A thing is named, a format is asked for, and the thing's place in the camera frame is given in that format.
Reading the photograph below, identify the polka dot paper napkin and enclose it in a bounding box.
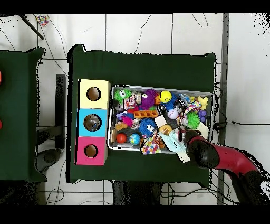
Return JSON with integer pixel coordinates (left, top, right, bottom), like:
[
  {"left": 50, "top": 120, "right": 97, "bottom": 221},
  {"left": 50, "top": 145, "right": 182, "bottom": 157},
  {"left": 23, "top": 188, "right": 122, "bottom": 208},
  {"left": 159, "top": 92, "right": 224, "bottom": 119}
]
[{"left": 141, "top": 136, "right": 162, "bottom": 155}]

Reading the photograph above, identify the wooden three-hole box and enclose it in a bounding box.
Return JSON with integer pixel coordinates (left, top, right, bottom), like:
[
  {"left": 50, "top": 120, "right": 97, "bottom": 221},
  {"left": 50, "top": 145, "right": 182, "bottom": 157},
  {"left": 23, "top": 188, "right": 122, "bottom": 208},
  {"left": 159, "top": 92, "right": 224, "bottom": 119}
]
[{"left": 74, "top": 79, "right": 112, "bottom": 166}]

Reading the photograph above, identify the blue spiky ball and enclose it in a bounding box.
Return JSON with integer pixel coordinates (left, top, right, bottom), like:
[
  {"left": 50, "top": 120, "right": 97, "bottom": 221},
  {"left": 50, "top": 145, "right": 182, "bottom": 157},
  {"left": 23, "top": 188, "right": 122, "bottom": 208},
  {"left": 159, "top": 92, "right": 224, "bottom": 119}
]
[{"left": 139, "top": 118, "right": 158, "bottom": 137}]

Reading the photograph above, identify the purple spiky toy with eyes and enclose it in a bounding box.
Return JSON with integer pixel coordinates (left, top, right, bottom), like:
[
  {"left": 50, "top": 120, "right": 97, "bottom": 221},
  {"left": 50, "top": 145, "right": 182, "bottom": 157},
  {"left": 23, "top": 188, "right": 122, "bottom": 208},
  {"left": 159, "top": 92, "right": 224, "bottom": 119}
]
[{"left": 140, "top": 89, "right": 159, "bottom": 110}]

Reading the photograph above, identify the green spiky toy with eyes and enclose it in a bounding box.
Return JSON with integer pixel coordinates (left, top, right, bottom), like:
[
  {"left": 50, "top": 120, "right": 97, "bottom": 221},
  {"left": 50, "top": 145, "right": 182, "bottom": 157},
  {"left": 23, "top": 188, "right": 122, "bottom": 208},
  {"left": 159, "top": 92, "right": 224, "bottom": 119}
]
[{"left": 113, "top": 88, "right": 132, "bottom": 104}]

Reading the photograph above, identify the red rubber ball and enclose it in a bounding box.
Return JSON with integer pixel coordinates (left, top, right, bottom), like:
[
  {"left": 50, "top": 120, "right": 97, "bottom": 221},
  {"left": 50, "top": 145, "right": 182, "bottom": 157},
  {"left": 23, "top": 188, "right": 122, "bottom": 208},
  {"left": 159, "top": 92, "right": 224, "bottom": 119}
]
[{"left": 116, "top": 133, "right": 128, "bottom": 144}]

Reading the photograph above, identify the yellow smiley ball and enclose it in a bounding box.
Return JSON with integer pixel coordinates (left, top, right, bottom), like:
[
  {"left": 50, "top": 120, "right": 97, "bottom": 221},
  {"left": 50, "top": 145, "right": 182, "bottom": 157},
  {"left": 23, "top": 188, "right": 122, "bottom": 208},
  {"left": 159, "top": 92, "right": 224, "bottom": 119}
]
[{"left": 159, "top": 90, "right": 172, "bottom": 104}]

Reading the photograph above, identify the dark green tablecloth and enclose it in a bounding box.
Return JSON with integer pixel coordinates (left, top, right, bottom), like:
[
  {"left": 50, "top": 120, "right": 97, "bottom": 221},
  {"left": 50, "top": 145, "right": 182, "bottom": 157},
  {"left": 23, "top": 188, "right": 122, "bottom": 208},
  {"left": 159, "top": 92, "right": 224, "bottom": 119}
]
[
  {"left": 0, "top": 47, "right": 47, "bottom": 183},
  {"left": 66, "top": 44, "right": 217, "bottom": 188}
]

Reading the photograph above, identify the crushed silver can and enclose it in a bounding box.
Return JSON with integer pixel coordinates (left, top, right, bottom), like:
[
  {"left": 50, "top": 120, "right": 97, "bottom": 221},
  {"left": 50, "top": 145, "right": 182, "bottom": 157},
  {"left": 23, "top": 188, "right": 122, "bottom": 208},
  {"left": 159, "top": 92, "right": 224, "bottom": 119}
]
[{"left": 173, "top": 98, "right": 188, "bottom": 113}]

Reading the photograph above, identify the mint green cloth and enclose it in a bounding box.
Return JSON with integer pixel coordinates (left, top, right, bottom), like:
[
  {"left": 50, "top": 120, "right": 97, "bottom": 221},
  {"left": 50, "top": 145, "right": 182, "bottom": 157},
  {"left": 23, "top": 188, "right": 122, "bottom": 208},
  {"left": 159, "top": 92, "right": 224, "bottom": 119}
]
[{"left": 158, "top": 130, "right": 187, "bottom": 153}]

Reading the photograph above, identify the grey chair base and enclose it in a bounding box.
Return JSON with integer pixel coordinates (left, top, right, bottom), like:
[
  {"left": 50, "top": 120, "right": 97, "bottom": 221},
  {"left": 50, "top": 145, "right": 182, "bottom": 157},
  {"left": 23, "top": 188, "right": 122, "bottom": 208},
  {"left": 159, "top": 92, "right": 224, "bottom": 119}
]
[{"left": 34, "top": 148, "right": 63, "bottom": 173}]

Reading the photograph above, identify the small multicoloured toy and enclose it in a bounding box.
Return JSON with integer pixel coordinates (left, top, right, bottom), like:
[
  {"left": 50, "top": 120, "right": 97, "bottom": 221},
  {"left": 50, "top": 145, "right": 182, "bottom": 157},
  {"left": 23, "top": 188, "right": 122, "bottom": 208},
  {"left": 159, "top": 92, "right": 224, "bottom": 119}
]
[{"left": 34, "top": 14, "right": 50, "bottom": 27}]

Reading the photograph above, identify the black tripod leg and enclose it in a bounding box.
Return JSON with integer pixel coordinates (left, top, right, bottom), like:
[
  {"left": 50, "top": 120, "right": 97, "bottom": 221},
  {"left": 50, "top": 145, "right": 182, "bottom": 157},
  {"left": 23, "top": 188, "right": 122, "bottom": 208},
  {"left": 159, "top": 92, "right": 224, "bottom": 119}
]
[{"left": 18, "top": 14, "right": 45, "bottom": 40}]

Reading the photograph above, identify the wire mesh bin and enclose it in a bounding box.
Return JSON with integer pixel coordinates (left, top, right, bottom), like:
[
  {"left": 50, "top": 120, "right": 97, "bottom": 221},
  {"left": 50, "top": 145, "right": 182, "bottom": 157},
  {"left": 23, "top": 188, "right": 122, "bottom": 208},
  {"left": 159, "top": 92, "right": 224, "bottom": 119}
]
[{"left": 107, "top": 84, "right": 214, "bottom": 155}]

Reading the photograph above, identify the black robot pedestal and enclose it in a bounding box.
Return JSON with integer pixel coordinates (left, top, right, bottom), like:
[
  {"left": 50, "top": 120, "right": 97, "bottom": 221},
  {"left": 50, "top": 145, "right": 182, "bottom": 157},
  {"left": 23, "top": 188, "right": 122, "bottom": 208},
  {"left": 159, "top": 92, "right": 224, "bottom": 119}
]
[{"left": 112, "top": 181, "right": 162, "bottom": 205}]

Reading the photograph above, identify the black power cable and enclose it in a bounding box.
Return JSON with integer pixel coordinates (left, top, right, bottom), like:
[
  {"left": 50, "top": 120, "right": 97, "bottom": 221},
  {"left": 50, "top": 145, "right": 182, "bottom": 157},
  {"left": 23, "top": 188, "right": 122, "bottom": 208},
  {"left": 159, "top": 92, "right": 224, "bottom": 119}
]
[{"left": 213, "top": 120, "right": 270, "bottom": 130}]

